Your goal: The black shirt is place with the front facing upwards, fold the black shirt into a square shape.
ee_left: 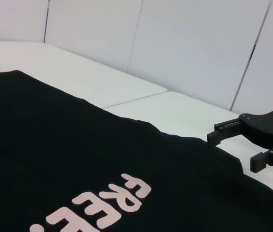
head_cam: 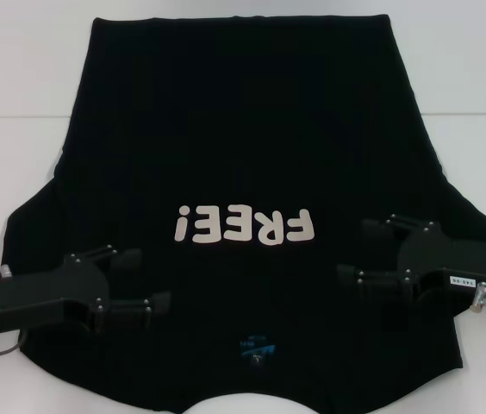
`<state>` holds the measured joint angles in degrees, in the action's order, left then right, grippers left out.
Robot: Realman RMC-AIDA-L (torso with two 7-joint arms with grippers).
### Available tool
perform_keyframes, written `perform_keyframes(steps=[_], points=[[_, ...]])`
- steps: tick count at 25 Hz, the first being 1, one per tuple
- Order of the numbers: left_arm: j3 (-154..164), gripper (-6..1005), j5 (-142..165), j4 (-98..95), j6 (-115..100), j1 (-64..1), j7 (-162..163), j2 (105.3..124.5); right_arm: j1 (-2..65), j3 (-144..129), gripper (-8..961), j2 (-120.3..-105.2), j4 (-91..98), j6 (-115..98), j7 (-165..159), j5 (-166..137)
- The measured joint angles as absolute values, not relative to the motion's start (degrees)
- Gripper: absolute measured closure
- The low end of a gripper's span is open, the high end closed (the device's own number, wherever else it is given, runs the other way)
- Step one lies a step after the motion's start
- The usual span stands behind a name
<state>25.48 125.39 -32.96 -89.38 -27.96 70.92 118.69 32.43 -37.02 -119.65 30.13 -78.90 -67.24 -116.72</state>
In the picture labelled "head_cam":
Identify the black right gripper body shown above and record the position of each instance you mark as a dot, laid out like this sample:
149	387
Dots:
454	263

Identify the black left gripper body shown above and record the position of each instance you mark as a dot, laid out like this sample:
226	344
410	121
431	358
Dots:
45	297

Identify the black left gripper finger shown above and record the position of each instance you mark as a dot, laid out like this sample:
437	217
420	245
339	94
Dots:
126	312
127	259

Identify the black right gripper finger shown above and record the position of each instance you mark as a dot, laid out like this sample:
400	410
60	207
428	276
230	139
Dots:
376	227
381	282

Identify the black shirt with FREE print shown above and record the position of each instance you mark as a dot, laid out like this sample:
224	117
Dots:
243	129

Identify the silver right connector plug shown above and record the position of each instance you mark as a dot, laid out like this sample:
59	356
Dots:
481	297

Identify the silver connector plug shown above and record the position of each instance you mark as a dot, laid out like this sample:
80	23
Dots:
481	297
6	270

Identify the silver left connector plug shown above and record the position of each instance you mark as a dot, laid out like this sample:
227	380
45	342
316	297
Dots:
6	270

